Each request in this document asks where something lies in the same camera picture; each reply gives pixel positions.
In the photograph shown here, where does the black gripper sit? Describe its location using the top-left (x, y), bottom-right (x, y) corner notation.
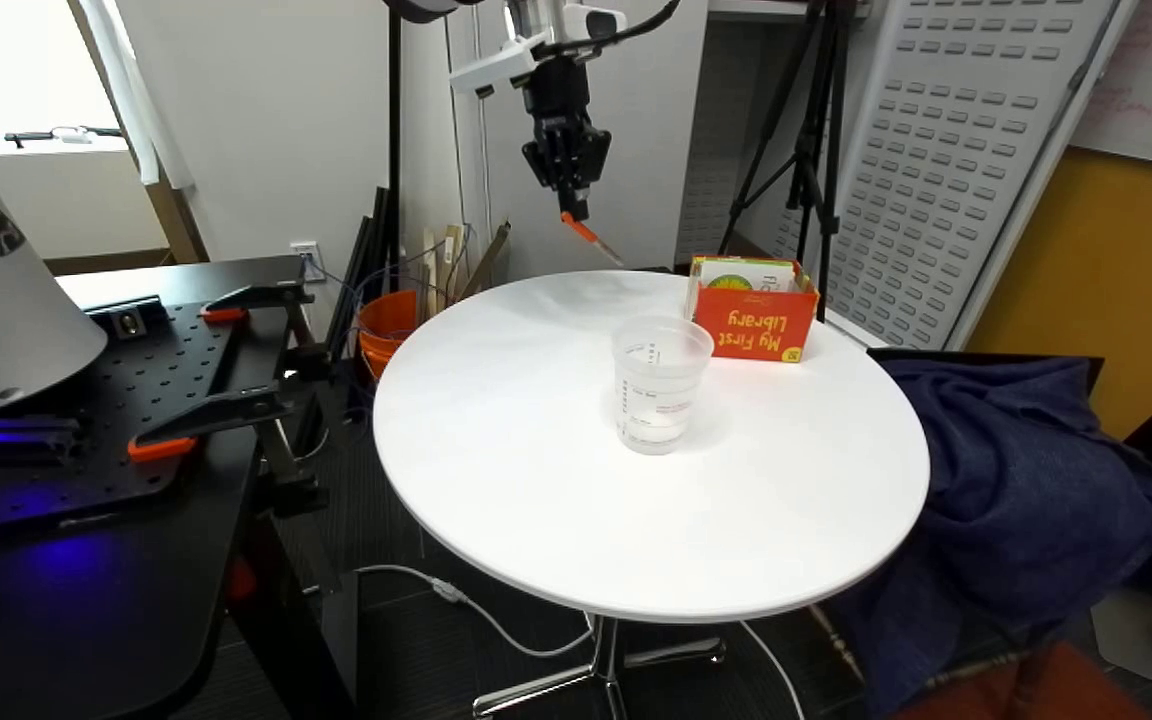
top-left (516, 56), bottom-right (616, 226)

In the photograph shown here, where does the orange capped white marker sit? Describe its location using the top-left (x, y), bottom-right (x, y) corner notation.
top-left (555, 213), bottom-right (628, 269)

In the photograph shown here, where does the wooden sticks bundle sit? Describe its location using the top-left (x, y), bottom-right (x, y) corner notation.
top-left (414, 215), bottom-right (516, 321)

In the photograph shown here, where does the black vertical stand pole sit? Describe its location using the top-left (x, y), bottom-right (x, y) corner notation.
top-left (381, 6), bottom-right (409, 297)

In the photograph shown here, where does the colourful orange book box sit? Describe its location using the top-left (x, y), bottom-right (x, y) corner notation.
top-left (686, 251), bottom-right (825, 369)

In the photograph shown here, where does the clear plastic cup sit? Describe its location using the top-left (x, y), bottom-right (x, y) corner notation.
top-left (610, 314), bottom-right (721, 462)

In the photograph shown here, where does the orange plastic bucket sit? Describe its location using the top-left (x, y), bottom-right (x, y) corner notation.
top-left (355, 290), bottom-right (424, 387)

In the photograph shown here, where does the white perforated panel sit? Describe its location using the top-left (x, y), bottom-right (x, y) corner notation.
top-left (818, 0), bottom-right (1147, 353)

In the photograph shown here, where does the chrome table base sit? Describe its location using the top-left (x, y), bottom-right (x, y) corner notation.
top-left (469, 612), bottom-right (728, 720)

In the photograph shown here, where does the black optical breadboard table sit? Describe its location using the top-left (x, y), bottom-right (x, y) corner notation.
top-left (0, 255), bottom-right (354, 720)

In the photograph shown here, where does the navy blue cloth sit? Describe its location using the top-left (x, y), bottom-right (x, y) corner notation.
top-left (818, 349), bottom-right (1152, 720)

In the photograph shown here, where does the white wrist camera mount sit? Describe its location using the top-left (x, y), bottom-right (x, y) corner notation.
top-left (450, 28), bottom-right (566, 101)

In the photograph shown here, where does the black camera tripod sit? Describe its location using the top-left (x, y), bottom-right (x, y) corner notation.
top-left (715, 0), bottom-right (865, 291)

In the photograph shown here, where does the black clamp orange handle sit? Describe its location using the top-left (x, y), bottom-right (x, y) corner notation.
top-left (125, 380), bottom-right (295, 468)
top-left (195, 278), bottom-right (318, 333)

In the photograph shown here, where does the white cable with plug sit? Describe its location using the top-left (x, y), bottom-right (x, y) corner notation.
top-left (354, 556), bottom-right (605, 669)

